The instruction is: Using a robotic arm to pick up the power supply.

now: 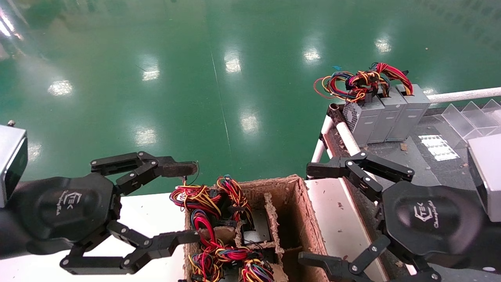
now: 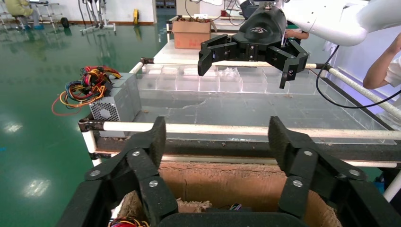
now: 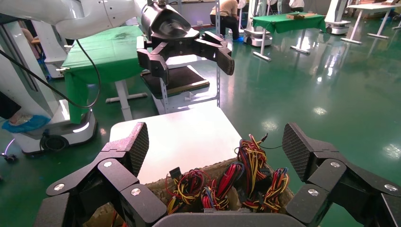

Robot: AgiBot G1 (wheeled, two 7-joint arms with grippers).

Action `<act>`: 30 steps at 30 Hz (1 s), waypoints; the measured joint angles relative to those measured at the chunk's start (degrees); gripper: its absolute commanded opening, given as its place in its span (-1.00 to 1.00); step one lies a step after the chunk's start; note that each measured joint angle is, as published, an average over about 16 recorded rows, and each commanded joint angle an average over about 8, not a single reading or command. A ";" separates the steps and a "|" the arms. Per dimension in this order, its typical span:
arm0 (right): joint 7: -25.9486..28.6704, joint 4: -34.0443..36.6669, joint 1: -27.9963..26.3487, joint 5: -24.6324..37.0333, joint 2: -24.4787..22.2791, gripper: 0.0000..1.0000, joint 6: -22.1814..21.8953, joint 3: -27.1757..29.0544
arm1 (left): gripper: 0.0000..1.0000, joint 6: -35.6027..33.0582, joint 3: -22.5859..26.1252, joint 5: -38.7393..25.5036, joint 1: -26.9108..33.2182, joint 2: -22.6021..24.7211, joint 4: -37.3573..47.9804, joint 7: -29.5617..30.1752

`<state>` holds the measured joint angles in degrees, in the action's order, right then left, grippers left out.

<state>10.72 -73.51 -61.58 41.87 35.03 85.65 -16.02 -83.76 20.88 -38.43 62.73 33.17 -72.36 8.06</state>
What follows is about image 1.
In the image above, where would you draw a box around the long white rail pipe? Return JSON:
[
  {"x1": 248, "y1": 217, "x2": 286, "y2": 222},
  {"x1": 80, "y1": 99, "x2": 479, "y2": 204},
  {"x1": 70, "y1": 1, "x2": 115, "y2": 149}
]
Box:
[{"x1": 337, "y1": 122, "x2": 378, "y2": 184}]

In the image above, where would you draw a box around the multicolour wire harness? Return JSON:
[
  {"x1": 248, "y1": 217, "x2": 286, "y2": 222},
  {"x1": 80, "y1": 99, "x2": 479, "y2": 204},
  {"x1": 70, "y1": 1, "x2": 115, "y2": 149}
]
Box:
[{"x1": 313, "y1": 70, "x2": 378, "y2": 104}]

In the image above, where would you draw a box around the white horizontal pipe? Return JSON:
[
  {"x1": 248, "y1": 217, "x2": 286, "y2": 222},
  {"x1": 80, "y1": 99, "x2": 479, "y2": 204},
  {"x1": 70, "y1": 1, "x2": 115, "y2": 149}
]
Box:
[{"x1": 427, "y1": 87, "x2": 501, "y2": 105}]

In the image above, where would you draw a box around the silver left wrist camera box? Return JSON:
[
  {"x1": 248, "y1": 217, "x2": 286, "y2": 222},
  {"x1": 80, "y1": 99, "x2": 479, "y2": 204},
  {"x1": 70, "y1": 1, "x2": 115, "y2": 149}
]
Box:
[{"x1": 0, "y1": 121, "x2": 29, "y2": 208}]

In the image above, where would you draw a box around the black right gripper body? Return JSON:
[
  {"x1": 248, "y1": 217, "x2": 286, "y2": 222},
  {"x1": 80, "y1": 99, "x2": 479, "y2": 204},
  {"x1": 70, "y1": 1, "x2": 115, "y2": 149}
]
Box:
[{"x1": 382, "y1": 180, "x2": 501, "y2": 271}]

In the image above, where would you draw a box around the white label sticker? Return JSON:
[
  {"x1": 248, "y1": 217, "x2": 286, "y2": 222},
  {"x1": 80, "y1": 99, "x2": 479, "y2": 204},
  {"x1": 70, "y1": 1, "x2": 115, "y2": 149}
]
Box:
[{"x1": 418, "y1": 135, "x2": 461, "y2": 161}]

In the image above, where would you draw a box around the grey power supply unit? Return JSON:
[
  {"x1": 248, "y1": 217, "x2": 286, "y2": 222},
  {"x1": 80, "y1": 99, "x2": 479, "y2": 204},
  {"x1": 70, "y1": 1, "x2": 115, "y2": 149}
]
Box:
[
  {"x1": 386, "y1": 84, "x2": 431, "y2": 142},
  {"x1": 342, "y1": 96, "x2": 385, "y2": 148},
  {"x1": 368, "y1": 92, "x2": 407, "y2": 144}
]

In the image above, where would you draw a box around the silver boxed power supply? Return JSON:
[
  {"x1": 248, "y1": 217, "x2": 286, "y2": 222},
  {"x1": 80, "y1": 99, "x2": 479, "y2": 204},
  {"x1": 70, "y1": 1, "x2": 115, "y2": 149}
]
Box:
[{"x1": 242, "y1": 210, "x2": 272, "y2": 246}]

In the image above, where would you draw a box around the white pipe leg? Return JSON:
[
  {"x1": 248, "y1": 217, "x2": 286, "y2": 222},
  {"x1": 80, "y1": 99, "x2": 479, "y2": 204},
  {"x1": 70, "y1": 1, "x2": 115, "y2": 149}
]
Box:
[{"x1": 306, "y1": 116, "x2": 334, "y2": 180}]

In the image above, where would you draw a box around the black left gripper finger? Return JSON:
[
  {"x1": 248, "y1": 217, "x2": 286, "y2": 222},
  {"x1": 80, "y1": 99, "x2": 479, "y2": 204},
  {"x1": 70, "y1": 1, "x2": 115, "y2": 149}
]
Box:
[
  {"x1": 91, "y1": 151, "x2": 198, "y2": 195},
  {"x1": 59, "y1": 219, "x2": 200, "y2": 275}
]

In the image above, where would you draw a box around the brown cardboard divider box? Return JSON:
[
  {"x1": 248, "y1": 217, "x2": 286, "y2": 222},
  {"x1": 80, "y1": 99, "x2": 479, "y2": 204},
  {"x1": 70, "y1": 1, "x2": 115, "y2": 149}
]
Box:
[{"x1": 183, "y1": 174, "x2": 333, "y2": 282}]

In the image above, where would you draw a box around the thick red wire bundle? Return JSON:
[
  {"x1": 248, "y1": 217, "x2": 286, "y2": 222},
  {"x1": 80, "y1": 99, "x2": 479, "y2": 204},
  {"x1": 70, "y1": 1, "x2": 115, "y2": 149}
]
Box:
[{"x1": 191, "y1": 210, "x2": 220, "y2": 251}]

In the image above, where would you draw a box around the multicolour wire bundle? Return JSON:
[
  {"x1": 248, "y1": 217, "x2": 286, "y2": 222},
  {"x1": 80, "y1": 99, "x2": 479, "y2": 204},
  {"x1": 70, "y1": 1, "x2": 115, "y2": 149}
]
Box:
[
  {"x1": 188, "y1": 251, "x2": 222, "y2": 282},
  {"x1": 240, "y1": 258, "x2": 275, "y2": 282},
  {"x1": 213, "y1": 245, "x2": 262, "y2": 264},
  {"x1": 216, "y1": 175, "x2": 254, "y2": 228}
]

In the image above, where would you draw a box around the yellow red wire bundle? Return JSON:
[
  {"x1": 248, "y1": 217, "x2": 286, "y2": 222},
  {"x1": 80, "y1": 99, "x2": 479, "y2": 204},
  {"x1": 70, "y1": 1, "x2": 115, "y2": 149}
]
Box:
[{"x1": 169, "y1": 161, "x2": 222, "y2": 215}]

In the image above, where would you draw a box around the red yellow wire harness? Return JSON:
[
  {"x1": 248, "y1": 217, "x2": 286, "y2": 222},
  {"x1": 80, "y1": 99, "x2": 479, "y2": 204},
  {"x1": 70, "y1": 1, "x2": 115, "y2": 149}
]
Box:
[{"x1": 370, "y1": 62, "x2": 414, "y2": 98}]

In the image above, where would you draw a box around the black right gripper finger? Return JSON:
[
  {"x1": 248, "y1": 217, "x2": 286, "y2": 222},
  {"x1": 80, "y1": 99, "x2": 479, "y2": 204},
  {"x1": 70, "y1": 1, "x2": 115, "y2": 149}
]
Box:
[
  {"x1": 306, "y1": 152, "x2": 415, "y2": 202},
  {"x1": 298, "y1": 234, "x2": 443, "y2": 282}
]

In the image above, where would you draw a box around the clear acrylic divider tray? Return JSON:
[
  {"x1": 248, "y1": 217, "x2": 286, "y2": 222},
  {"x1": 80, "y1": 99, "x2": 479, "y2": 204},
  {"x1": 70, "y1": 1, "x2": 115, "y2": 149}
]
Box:
[{"x1": 434, "y1": 99, "x2": 501, "y2": 142}]

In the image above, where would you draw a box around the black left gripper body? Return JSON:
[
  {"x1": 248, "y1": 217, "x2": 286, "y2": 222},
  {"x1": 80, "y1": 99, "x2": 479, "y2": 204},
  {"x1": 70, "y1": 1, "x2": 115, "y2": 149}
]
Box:
[{"x1": 11, "y1": 173, "x2": 122, "y2": 255}]

